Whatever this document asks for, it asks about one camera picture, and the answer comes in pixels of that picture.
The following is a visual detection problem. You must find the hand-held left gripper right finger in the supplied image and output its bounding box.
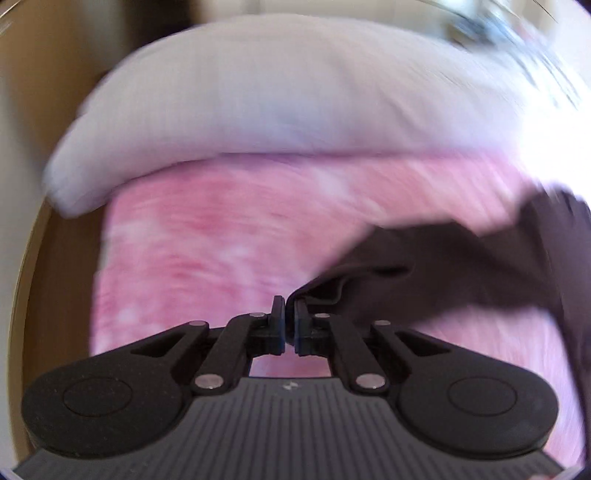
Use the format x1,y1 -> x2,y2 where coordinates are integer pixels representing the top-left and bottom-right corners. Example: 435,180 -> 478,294
294,299 -> 451,395

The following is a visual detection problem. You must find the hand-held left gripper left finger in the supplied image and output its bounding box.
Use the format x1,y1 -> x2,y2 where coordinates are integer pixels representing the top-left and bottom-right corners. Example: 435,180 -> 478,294
131,295 -> 285,396

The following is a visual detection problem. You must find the pink rose-pattern blanket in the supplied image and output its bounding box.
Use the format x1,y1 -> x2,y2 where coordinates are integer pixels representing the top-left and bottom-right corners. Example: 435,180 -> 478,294
90,154 -> 587,467

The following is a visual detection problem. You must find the dark brown garment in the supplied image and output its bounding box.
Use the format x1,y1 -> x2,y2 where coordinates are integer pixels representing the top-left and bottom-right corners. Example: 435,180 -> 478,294
287,187 -> 591,365

